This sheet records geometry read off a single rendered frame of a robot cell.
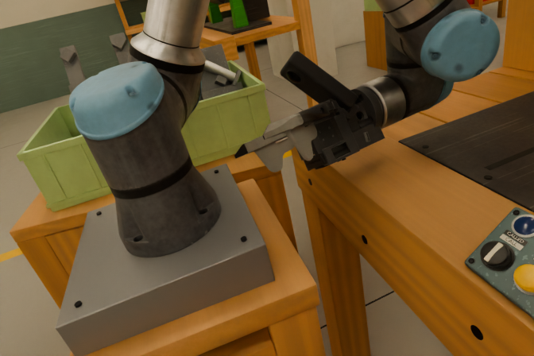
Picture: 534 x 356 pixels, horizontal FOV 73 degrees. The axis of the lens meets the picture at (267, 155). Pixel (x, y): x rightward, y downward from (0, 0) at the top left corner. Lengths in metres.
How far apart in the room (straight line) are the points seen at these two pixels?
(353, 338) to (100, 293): 0.79
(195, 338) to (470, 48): 0.45
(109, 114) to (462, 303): 0.45
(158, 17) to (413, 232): 0.45
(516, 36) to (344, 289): 0.75
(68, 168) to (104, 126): 0.56
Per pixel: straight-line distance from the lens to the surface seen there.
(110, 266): 0.56
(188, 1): 0.56
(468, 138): 0.71
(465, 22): 0.44
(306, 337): 0.57
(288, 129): 0.43
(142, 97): 0.46
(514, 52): 1.11
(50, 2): 7.25
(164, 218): 0.50
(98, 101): 0.46
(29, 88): 7.47
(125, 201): 0.51
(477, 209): 0.54
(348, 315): 1.08
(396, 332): 1.51
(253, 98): 0.97
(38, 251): 1.10
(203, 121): 0.96
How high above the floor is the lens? 1.22
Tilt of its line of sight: 26 degrees down
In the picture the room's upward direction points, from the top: 13 degrees counter-clockwise
